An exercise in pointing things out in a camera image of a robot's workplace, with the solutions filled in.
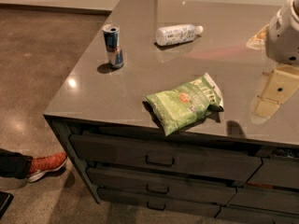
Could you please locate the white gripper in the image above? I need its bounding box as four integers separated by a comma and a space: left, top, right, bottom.
265, 0, 299, 65

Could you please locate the redbull can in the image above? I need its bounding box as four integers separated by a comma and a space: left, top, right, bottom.
102, 23, 123, 69

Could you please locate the green jalapeno chip bag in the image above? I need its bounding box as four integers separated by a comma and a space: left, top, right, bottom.
146, 73, 223, 136

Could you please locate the clear plastic water bottle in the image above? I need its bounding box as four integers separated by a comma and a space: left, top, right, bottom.
156, 24, 204, 47

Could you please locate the top right drawer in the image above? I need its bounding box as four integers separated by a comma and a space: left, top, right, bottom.
249, 159, 299, 189

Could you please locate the drawer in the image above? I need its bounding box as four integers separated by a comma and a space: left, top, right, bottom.
70, 134, 262, 181
216, 207, 299, 224
97, 189, 221, 217
87, 167, 235, 204
229, 189, 299, 215
249, 159, 299, 189

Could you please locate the grey drawer cabinet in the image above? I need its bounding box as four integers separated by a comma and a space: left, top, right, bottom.
46, 116, 299, 224

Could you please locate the middle right drawer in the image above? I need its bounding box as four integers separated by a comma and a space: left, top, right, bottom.
229, 189, 299, 215

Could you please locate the middle left drawer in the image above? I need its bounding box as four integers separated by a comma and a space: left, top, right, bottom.
87, 167, 235, 204

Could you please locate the bottom right drawer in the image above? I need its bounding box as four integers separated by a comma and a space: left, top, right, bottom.
216, 207, 299, 224

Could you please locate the top left drawer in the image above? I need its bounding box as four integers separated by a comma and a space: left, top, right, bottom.
70, 134, 262, 181

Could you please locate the bottom left drawer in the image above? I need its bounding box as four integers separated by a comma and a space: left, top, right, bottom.
97, 189, 221, 217

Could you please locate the orange sneaker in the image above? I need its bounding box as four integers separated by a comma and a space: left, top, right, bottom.
26, 152, 67, 183

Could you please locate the black trouser leg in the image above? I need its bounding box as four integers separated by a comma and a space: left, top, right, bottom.
0, 149, 33, 179

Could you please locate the black object on floor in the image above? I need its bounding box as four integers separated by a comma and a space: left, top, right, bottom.
0, 191, 14, 218

